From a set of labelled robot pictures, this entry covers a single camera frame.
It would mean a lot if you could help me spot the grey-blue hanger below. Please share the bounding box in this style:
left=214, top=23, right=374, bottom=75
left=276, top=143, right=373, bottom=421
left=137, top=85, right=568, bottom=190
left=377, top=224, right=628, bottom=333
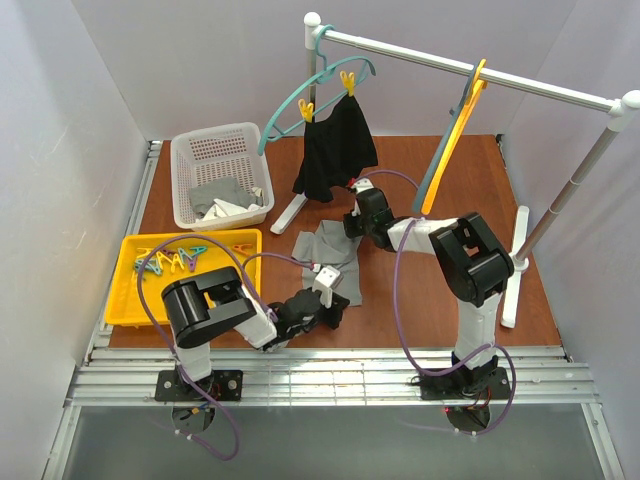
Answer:
left=411, top=67, right=484, bottom=214

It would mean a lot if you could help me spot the grey underwear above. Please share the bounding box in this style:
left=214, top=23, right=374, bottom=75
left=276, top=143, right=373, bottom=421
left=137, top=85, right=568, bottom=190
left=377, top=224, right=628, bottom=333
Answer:
left=292, top=220, right=363, bottom=307

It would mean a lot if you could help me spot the yellow hanger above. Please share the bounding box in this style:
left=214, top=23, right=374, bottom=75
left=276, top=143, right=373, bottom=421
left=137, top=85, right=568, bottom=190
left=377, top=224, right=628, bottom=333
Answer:
left=420, top=58, right=488, bottom=215

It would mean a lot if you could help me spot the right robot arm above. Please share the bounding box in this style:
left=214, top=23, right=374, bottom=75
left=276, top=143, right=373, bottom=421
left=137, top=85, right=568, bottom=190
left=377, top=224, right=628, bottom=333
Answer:
left=343, top=181, right=514, bottom=386

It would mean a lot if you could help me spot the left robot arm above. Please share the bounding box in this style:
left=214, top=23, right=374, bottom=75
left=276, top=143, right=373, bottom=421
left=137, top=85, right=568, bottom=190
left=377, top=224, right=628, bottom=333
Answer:
left=162, top=266, right=350, bottom=384

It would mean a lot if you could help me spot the black underwear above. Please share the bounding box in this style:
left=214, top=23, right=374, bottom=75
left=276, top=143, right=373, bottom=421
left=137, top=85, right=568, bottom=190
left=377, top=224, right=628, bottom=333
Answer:
left=292, top=96, right=378, bottom=203

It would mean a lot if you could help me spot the teal hanger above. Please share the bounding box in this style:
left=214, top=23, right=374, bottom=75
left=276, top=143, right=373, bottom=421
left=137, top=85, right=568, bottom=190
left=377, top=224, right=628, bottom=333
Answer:
left=257, top=12, right=376, bottom=154

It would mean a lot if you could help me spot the orange clothespin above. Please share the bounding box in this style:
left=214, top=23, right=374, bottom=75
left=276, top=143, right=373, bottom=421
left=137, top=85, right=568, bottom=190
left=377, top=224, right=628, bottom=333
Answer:
left=232, top=243, right=253, bottom=257

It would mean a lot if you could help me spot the teal clothespin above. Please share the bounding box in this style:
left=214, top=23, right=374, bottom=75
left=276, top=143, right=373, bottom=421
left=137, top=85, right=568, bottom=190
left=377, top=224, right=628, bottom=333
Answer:
left=133, top=257, right=164, bottom=276
left=177, top=246, right=208, bottom=262

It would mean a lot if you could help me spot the purple clothespin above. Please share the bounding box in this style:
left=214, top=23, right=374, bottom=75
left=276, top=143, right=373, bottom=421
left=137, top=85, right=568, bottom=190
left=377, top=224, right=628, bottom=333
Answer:
left=155, top=249, right=197, bottom=273

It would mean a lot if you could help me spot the yellow clothespin left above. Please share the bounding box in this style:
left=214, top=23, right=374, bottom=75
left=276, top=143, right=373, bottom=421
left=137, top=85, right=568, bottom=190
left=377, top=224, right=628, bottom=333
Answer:
left=298, top=99, right=315, bottom=123

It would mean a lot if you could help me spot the white cloth in basket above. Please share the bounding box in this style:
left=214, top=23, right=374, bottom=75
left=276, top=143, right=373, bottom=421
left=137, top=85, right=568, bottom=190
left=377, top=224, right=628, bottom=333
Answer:
left=190, top=187, right=263, bottom=222

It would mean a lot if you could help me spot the yellow clothespin right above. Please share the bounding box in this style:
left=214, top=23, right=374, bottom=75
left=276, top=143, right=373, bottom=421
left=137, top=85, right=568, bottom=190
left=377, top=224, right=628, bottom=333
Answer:
left=340, top=71, right=357, bottom=97

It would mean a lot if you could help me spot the dark grey cloth in basket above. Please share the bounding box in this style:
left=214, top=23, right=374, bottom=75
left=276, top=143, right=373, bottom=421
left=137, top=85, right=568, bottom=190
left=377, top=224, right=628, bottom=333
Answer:
left=188, top=177, right=263, bottom=219

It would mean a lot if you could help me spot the yellow clothespin in tray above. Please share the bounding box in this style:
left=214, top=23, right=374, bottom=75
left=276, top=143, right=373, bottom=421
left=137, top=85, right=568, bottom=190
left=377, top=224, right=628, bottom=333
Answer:
left=133, top=248, right=186, bottom=276

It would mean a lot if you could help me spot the teal clothespin left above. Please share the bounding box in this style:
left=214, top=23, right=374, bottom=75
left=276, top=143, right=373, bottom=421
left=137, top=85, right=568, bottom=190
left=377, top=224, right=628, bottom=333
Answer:
left=133, top=257, right=164, bottom=276

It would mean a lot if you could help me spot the white laundry basket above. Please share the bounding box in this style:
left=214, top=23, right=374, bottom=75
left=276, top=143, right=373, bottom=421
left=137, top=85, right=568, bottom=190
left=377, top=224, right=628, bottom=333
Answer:
left=170, top=122, right=275, bottom=231

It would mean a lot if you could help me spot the yellow tray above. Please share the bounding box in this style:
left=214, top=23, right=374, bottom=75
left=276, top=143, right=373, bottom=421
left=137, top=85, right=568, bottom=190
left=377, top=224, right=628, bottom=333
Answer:
left=104, top=229, right=262, bottom=327

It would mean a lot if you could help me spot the white clothes rack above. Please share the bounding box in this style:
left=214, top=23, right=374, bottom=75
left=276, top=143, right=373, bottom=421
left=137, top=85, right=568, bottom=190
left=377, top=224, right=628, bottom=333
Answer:
left=269, top=11, right=640, bottom=329

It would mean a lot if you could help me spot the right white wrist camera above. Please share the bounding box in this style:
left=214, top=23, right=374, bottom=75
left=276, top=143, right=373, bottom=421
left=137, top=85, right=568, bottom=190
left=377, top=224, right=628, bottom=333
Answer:
left=349, top=177, right=374, bottom=195

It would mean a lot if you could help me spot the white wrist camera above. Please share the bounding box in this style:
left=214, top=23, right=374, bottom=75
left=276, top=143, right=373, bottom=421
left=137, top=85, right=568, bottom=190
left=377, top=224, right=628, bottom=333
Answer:
left=312, top=266, right=342, bottom=308
left=349, top=177, right=374, bottom=195

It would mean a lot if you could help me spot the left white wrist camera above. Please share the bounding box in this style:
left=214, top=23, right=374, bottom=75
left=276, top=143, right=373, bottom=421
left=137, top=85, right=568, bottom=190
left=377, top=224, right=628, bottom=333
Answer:
left=312, top=266, right=342, bottom=308

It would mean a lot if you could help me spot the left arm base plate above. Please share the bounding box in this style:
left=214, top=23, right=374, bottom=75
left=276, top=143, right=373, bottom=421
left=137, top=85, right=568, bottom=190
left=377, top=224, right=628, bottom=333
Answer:
left=154, top=369, right=244, bottom=402

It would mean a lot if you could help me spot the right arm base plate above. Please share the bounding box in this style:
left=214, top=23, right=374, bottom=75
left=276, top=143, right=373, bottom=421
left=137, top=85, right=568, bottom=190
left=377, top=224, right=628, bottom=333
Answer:
left=412, top=367, right=511, bottom=400

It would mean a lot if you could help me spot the aluminium rail frame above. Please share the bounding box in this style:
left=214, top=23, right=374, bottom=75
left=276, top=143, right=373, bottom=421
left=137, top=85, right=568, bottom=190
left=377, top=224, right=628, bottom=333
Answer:
left=42, top=135, right=625, bottom=479

